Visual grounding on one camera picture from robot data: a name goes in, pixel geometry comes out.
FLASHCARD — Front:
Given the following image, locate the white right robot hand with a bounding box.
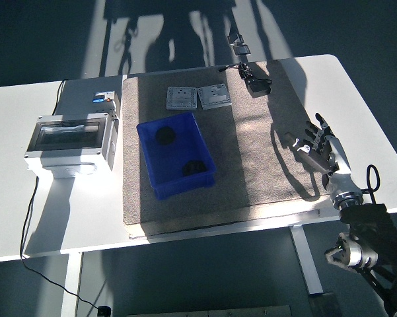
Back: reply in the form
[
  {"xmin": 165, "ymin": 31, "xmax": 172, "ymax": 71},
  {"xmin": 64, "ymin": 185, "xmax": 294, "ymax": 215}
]
[{"xmin": 283, "ymin": 112, "xmax": 363, "ymax": 197}]

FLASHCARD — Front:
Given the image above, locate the black plastic nut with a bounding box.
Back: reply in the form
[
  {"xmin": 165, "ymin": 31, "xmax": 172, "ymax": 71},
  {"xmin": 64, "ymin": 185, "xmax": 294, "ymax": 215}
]
[
  {"xmin": 155, "ymin": 126, "xmax": 176, "ymax": 146},
  {"xmin": 180, "ymin": 160, "xmax": 207, "ymax": 177}
]

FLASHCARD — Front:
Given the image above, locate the blue plastic box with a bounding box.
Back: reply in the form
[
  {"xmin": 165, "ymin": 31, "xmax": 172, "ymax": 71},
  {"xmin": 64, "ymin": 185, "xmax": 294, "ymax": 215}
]
[{"xmin": 136, "ymin": 111, "xmax": 218, "ymax": 201}]

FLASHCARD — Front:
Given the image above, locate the white table leg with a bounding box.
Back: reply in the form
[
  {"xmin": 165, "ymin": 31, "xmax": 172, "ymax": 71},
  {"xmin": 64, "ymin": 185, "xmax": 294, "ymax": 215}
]
[
  {"xmin": 59, "ymin": 252, "xmax": 83, "ymax": 317},
  {"xmin": 289, "ymin": 226, "xmax": 324, "ymax": 295}
]

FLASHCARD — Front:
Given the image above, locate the black power adapter plug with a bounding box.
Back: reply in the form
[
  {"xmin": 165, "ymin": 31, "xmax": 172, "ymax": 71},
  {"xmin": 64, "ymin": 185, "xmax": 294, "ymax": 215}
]
[{"xmin": 247, "ymin": 77, "xmax": 273, "ymax": 99}]

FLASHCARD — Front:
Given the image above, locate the grey square metal plate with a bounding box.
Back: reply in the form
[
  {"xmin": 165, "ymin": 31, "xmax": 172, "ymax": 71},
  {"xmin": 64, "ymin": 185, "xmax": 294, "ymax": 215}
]
[
  {"xmin": 165, "ymin": 86, "xmax": 198, "ymax": 111},
  {"xmin": 196, "ymin": 82, "xmax": 234, "ymax": 110}
]

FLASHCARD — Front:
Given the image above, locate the dark floor block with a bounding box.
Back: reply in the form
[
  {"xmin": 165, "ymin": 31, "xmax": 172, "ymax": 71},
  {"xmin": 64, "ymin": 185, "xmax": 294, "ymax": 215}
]
[{"xmin": 308, "ymin": 292, "xmax": 340, "ymax": 317}]

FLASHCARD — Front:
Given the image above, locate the grey-brown mat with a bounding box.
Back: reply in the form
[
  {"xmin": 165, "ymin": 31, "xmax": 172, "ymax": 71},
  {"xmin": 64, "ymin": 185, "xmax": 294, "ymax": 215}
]
[{"xmin": 122, "ymin": 59, "xmax": 345, "ymax": 229}]

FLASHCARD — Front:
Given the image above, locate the beige foam underlay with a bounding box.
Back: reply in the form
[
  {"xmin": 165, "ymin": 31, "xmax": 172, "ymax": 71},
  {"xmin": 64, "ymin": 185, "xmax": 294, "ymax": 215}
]
[{"xmin": 122, "ymin": 190, "xmax": 345, "ymax": 239}]

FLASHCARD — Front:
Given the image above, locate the circuit breaker with blue label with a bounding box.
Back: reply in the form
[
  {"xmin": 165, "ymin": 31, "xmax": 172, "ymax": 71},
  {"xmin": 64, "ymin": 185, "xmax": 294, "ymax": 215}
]
[{"xmin": 91, "ymin": 91, "xmax": 120, "ymax": 119}]

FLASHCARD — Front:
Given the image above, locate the black adapter cord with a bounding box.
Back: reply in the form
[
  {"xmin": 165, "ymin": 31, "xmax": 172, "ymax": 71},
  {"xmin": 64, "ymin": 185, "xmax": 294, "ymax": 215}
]
[{"xmin": 217, "ymin": 62, "xmax": 272, "ymax": 87}]

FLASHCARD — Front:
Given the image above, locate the small dark floor bracket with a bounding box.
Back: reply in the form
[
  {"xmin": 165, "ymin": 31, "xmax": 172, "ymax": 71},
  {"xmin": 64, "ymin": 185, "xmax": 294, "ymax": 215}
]
[{"xmin": 227, "ymin": 28, "xmax": 246, "ymax": 46}]

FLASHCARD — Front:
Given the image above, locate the grey enclosure with clear lid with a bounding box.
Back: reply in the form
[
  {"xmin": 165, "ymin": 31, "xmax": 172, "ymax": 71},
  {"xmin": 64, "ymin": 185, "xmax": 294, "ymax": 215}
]
[{"xmin": 23, "ymin": 112, "xmax": 120, "ymax": 179}]

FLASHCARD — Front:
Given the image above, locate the thin black power cable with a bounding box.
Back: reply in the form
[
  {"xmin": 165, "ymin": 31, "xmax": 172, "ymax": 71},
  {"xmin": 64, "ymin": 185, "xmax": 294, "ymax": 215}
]
[{"xmin": 18, "ymin": 79, "xmax": 102, "ymax": 310}]

